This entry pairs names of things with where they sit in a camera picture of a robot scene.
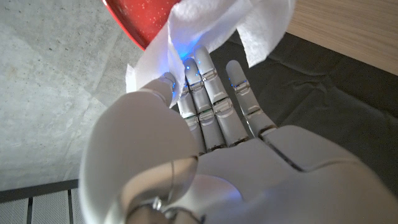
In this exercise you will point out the white cloth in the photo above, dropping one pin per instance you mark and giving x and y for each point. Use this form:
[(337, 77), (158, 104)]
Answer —
[(211, 21)]

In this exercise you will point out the red bowl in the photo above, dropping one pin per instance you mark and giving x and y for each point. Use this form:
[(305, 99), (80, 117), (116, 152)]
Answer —
[(140, 18)]

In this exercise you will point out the black backdrop curtain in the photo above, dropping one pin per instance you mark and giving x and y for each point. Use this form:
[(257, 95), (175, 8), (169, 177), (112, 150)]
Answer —
[(326, 109)]

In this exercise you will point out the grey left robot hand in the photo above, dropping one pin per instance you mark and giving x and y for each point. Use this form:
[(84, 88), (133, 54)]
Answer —
[(248, 174)]

